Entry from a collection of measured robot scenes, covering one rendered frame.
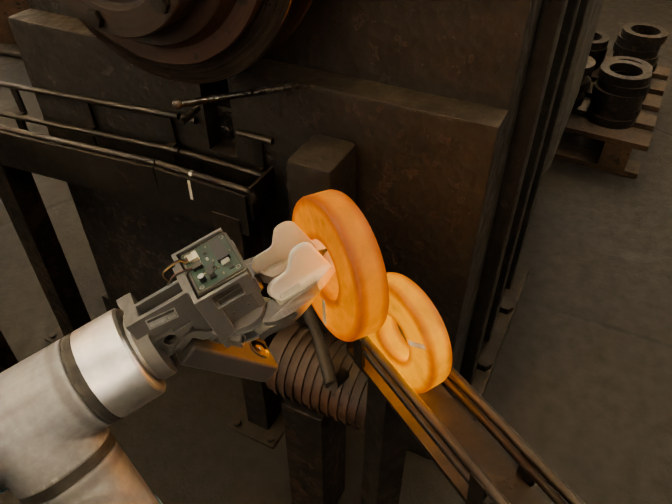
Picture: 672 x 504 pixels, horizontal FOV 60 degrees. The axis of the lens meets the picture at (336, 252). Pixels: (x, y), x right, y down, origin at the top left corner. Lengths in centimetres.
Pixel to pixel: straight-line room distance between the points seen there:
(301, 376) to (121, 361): 46
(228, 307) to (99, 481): 18
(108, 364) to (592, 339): 148
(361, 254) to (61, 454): 31
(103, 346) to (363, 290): 23
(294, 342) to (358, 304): 44
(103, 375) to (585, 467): 123
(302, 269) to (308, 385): 42
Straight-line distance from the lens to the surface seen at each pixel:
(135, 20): 83
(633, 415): 169
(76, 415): 55
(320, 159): 88
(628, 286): 203
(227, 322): 53
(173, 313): 53
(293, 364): 96
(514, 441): 69
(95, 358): 54
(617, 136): 250
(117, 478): 59
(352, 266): 52
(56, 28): 127
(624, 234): 223
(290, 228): 56
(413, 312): 68
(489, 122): 85
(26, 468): 57
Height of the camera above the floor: 126
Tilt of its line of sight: 41 degrees down
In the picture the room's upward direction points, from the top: straight up
